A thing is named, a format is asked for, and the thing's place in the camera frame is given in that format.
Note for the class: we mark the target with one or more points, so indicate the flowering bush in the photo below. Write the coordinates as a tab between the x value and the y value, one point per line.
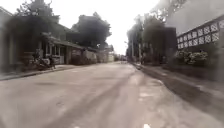
193	57

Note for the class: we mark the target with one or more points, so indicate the broad dark tree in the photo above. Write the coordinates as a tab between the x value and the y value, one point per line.
91	31

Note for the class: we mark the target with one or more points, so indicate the grey concrete road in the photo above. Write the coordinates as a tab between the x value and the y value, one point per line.
100	96

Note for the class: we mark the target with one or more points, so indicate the grey concrete sidewalk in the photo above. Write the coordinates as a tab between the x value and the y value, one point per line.
186	88
23	73

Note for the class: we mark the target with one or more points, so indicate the tall dark tree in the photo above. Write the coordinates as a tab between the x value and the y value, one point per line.
33	16

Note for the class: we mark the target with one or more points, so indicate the dark overgrown building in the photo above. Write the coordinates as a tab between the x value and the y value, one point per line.
160	43

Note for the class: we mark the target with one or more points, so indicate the house with porch roof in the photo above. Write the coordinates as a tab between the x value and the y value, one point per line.
61	46

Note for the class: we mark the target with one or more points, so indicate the pale boundary wall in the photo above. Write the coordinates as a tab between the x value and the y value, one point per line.
89	56

